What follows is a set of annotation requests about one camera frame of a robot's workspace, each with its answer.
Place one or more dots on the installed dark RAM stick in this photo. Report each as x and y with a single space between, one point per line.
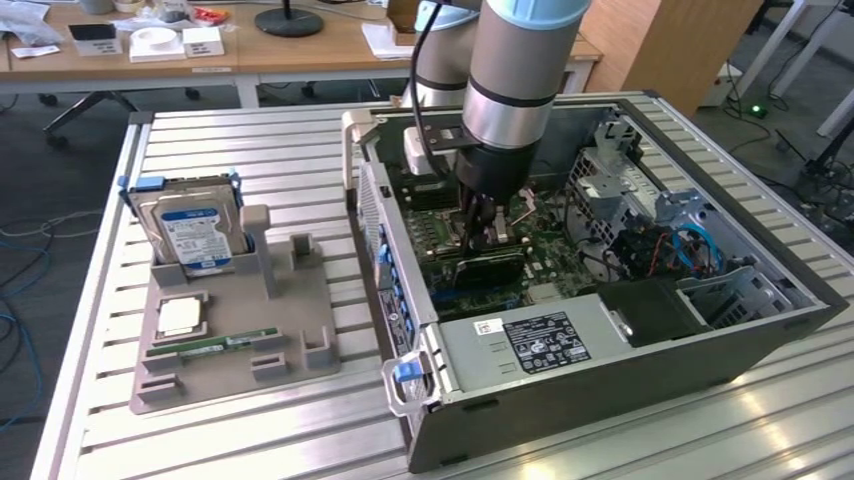
443 254

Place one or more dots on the grey parts rack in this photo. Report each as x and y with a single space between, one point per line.
293 310

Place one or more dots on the black plastic fan shroud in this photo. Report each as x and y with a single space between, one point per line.
647 315

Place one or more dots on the grey cup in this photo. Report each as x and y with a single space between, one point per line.
97 6

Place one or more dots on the hard disk blue caddy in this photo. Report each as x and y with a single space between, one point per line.
193 235

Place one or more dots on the open grey PC case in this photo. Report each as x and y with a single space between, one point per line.
600 400

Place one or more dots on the CPU socket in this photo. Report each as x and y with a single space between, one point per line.
452 225

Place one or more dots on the green RAM stick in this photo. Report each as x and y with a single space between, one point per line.
213 342

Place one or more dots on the light wooden desk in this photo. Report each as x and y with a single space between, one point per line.
66 67
300 50

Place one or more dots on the green motherboard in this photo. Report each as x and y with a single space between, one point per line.
569 255

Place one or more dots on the metal drive cage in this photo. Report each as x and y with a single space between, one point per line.
603 187

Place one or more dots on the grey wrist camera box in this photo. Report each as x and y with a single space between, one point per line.
423 155

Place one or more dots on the white paper stack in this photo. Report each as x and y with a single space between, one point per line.
387 45

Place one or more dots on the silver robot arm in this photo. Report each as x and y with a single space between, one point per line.
513 75

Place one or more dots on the black power connector bundle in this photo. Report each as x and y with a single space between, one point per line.
633 252

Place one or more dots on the metal disk bay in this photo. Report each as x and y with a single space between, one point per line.
733 300

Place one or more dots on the black graphics card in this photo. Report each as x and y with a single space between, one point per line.
489 270

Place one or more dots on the red packet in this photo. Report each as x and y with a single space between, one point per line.
209 16

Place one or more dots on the white cardboard box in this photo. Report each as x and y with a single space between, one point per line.
201 42

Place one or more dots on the black device green light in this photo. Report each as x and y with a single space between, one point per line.
756 111

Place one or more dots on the grey power supply unit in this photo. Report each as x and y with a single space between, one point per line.
480 350

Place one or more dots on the silver CPU chip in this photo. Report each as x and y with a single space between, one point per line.
178 317

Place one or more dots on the clear plastic bag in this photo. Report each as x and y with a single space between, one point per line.
26 22

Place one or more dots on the brown cardboard box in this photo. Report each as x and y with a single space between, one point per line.
401 15

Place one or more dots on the black round lamp base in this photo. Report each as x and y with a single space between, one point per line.
288 22

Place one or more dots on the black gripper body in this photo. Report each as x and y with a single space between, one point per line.
493 170

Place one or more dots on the wooden cabinet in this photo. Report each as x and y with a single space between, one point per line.
700 50

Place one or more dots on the white desk leg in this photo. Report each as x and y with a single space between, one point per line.
778 45

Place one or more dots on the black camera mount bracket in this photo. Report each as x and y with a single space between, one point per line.
449 136

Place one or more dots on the black topped white box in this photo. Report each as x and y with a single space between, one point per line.
94 40

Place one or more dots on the black chair base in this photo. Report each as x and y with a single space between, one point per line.
86 107

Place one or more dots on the metal socket cover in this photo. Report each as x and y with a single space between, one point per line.
527 205

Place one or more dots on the silver chipset heatsink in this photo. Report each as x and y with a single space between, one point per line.
547 294

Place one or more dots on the white paper slip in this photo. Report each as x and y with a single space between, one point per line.
34 51

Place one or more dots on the blue card retention clip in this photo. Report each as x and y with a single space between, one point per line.
393 279
383 255
401 305

